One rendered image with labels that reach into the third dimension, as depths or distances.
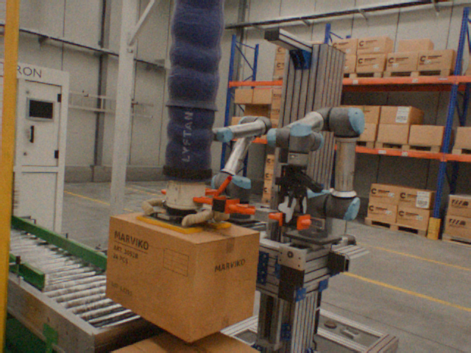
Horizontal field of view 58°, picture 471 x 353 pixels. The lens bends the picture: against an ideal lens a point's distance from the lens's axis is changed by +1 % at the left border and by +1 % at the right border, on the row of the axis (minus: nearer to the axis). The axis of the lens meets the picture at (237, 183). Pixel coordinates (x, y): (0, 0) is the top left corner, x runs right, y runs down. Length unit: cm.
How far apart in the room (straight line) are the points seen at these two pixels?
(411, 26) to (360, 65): 175
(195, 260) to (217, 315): 30
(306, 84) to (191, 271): 123
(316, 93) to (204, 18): 78
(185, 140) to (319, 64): 91
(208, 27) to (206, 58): 13
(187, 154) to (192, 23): 55
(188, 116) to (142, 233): 55
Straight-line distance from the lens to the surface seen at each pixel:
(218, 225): 189
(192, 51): 185
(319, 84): 234
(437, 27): 1056
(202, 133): 184
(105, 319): 227
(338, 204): 204
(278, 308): 245
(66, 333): 219
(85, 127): 1198
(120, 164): 522
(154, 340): 207
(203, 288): 172
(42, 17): 1166
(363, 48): 956
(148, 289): 190
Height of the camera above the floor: 147
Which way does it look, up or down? 6 degrees down
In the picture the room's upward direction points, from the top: 5 degrees clockwise
